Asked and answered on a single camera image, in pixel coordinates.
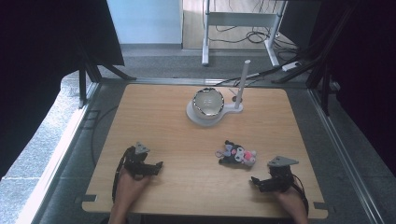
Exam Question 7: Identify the black curtain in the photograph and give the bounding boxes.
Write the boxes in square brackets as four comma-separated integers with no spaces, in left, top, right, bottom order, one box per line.
[0,0,125,180]
[311,0,396,178]

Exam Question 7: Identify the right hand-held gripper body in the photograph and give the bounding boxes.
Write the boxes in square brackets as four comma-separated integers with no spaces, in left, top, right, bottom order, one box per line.
[266,155,300,193]

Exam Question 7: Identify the black floor cables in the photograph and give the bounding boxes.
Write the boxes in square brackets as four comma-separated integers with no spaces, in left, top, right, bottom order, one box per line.
[207,0,301,88]

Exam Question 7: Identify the white metal desk frame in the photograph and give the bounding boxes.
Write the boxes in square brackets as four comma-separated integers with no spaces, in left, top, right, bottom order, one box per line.
[201,0,288,67]

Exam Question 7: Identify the right hand-held gripper black cable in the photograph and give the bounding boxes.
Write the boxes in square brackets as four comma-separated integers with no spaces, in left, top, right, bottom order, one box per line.
[290,173,310,217]

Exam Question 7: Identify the left hand-held gripper black cable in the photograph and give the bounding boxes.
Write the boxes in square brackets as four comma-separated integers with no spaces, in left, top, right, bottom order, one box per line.
[111,147,136,203]

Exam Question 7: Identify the white stand with round base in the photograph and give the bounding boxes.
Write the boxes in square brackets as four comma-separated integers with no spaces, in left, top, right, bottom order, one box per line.
[185,59,252,128]

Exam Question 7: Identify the person's right hand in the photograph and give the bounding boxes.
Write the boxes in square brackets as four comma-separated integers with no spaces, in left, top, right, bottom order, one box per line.
[273,186,304,214]

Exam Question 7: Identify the person's left hand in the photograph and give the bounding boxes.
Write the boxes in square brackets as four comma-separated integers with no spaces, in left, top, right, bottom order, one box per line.
[117,167,151,203]

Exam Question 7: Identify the white power strip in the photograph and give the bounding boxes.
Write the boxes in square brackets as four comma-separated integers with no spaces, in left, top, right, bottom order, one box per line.
[281,61,303,73]

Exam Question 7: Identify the hand-held gripper black cable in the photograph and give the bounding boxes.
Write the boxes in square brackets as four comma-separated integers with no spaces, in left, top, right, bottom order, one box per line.
[111,147,136,203]
[290,173,310,217]

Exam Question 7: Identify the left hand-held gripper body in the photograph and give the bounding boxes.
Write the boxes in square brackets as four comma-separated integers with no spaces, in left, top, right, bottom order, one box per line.
[122,141,157,180]

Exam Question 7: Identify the black and pink plush toy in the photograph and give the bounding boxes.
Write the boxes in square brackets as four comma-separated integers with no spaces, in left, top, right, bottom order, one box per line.
[215,139,258,168]

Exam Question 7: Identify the white bowl with dark rim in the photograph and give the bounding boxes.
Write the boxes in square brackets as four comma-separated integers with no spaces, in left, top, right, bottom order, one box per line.
[191,87,226,121]

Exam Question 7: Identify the black metal stand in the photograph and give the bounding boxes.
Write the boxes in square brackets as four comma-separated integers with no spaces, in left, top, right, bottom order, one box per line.
[74,31,137,110]
[271,0,362,117]

